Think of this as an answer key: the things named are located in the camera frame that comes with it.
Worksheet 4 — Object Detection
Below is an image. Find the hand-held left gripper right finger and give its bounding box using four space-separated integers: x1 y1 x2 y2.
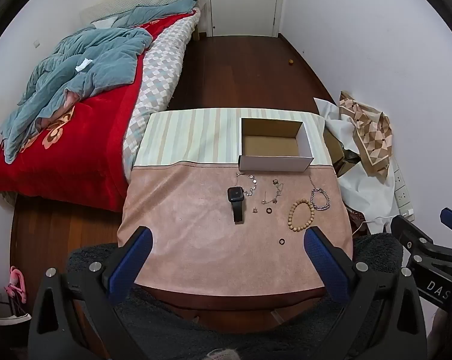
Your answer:
303 226 428 360

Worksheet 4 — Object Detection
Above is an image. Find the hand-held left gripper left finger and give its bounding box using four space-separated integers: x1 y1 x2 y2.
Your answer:
28 226 154 360

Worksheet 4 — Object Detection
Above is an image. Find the wooden bead bracelet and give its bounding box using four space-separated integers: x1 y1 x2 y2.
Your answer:
288 199 316 232

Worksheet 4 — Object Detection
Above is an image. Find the silver chain bracelet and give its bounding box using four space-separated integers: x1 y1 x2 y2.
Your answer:
310 187 331 212

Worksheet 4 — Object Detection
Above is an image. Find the silver charm necklace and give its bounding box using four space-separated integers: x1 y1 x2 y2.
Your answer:
261 179 286 205

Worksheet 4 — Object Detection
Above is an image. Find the silver disc necklace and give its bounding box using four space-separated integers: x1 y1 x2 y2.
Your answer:
236 172 260 198

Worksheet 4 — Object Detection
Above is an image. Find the black smartwatch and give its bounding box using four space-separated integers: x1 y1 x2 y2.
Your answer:
227 186 247 223

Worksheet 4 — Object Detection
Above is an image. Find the white cardboard box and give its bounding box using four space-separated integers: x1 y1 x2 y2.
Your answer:
238 117 315 173

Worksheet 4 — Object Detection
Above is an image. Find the white power strip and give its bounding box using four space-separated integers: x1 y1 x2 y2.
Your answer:
390 157 415 219

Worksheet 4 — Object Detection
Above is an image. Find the white cloth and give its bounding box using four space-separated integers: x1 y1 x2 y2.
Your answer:
314 97 400 230

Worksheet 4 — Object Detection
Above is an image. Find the brown geometric patterned scarf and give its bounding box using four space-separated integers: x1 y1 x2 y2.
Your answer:
338 90 394 185

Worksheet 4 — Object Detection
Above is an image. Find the dark grey fluffy cushion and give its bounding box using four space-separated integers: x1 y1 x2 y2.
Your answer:
66 232 405 360

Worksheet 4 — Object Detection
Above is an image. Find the pink plastic hanger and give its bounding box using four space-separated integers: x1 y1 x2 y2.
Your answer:
4 266 28 301

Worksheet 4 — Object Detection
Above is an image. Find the red bed with blankets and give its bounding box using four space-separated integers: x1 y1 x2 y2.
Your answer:
0 18 196 213

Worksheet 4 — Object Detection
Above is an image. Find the striped table cloth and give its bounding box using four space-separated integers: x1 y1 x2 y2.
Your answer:
132 107 334 168

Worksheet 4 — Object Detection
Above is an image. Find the checkered mattress pad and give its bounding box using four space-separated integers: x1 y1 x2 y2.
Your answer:
122 7 202 181

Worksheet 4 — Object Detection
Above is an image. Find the teal quilt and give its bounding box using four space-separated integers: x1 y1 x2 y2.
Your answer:
0 0 201 164

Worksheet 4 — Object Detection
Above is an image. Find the pale checkered pillow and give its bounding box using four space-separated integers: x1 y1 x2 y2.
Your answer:
79 0 205 25

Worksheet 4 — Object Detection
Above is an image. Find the white door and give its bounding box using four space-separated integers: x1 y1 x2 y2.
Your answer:
209 0 287 38

